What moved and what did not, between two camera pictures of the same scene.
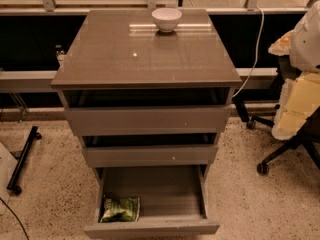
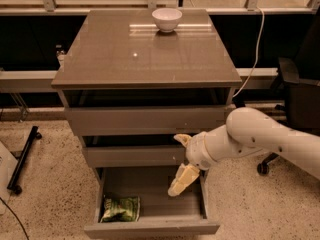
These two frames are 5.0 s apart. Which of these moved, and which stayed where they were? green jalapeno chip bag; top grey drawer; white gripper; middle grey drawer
Moved: white gripper
Stayed: green jalapeno chip bag; middle grey drawer; top grey drawer
